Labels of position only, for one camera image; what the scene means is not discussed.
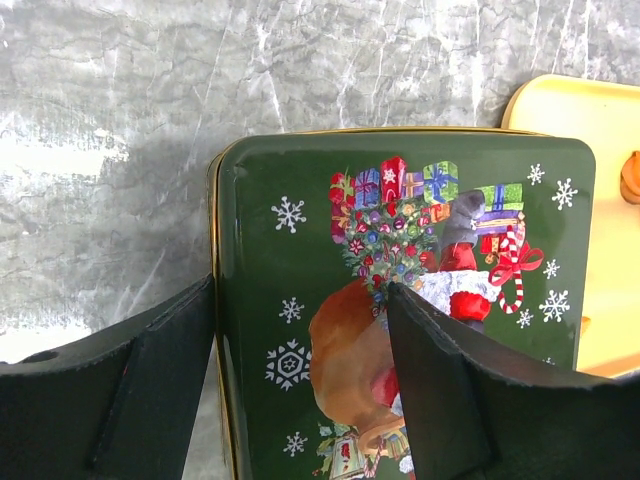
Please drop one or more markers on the green round cookie left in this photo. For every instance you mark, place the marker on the green round cookie left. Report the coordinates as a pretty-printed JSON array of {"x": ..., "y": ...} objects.
[{"x": 630, "y": 179}]

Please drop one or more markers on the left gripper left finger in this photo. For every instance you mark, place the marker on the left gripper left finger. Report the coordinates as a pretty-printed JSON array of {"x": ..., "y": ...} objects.
[{"x": 117, "y": 404}]

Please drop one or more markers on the yellow serving tray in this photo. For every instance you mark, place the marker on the yellow serving tray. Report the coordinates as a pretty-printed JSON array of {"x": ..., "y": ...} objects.
[{"x": 605, "y": 116}]

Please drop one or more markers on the gold tin lid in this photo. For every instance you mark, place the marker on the gold tin lid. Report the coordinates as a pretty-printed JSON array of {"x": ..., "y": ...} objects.
[{"x": 310, "y": 230}]

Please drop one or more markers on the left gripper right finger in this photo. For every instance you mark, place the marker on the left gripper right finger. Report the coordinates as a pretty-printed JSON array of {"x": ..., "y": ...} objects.
[{"x": 476, "y": 409}]

